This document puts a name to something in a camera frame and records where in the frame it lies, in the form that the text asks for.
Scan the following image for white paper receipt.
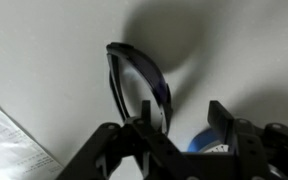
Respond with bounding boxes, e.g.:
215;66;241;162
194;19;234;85
0;89;65;180

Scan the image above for blue sunglasses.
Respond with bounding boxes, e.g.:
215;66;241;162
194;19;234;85
105;41;174;136

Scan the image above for blue and white tape roll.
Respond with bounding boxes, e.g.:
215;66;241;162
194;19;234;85
187;128;232;154

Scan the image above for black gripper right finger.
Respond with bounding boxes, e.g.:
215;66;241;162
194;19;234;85
207;99;288;180

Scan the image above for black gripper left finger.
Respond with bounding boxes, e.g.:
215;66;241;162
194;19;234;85
55;99;186;180

